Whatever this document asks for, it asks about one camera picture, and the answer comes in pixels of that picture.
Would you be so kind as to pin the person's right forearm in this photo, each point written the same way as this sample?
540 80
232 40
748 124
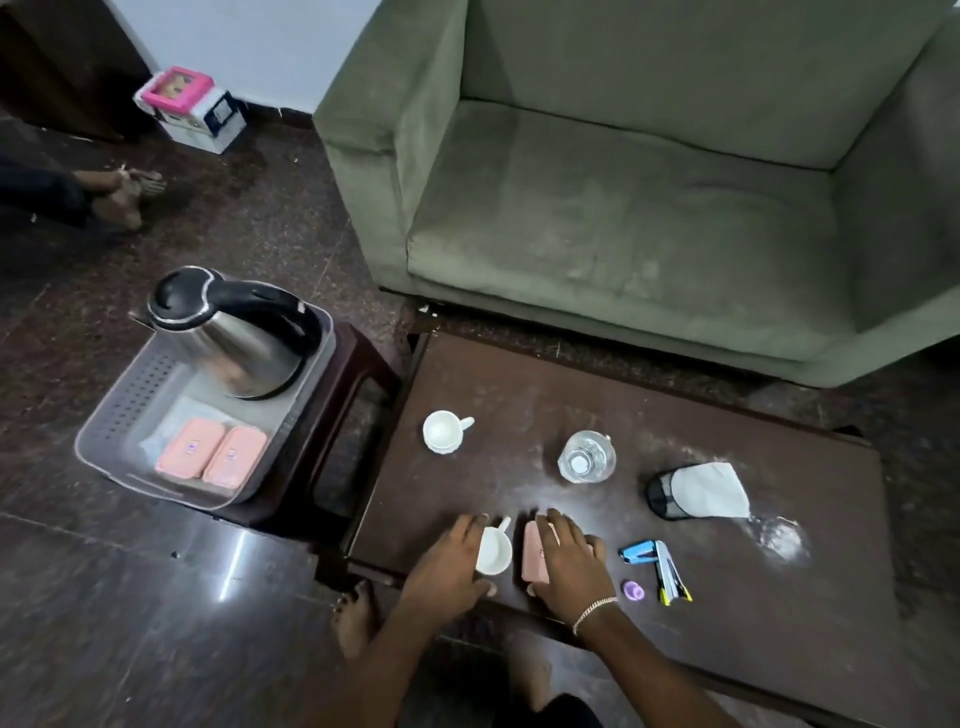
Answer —
652 675

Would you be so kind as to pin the person's left hand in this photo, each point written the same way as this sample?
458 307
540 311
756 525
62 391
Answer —
442 574

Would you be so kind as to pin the pink framed toy box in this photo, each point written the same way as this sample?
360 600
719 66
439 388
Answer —
178 88

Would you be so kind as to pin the person's right foot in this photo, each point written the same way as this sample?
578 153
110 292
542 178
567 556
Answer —
531 675

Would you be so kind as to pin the person's right middle finger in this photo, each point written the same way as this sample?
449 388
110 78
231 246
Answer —
562 529

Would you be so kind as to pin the person's left foot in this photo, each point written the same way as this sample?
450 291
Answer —
356 619

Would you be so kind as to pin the grey plastic basket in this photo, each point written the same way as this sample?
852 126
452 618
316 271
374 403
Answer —
120 420

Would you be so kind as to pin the brown plastic stool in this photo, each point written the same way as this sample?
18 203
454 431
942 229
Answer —
345 405

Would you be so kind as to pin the steel electric kettle black lid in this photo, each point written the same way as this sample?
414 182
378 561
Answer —
232 330

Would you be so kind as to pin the small purple cap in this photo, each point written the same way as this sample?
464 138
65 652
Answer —
634 591

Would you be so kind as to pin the person's right hand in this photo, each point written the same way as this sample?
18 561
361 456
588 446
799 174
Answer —
574 577

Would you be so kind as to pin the pink rectangular box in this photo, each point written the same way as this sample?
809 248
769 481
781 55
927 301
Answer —
191 448
236 456
532 564

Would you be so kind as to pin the white ceramic cup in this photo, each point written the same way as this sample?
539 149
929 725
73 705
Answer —
442 431
496 553

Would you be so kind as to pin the clear plastic water bottle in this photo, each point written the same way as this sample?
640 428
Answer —
586 456

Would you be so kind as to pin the person's right thumb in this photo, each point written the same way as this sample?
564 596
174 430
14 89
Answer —
534 588

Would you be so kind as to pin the white black yellow stapler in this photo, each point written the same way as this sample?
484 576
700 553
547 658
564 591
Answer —
670 574

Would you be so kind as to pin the dark wooden cabinet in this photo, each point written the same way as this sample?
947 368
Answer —
64 67

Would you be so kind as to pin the person's left forearm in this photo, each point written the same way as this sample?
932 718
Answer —
382 667

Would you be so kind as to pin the person's left thumb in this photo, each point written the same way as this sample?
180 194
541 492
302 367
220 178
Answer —
486 587

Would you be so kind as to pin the white cardboard box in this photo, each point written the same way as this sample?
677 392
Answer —
206 120

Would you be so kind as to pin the green fabric armchair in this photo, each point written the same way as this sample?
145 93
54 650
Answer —
637 187

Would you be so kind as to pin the person's foot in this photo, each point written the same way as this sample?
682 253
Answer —
531 675
356 619

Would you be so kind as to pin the white paper bag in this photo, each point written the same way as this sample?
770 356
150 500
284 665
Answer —
712 489

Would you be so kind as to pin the blue stapler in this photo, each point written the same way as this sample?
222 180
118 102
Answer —
639 553

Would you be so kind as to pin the person's black clothing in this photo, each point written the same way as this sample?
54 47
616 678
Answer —
562 712

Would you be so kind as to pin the black mesh holder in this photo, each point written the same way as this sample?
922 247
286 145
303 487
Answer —
661 495

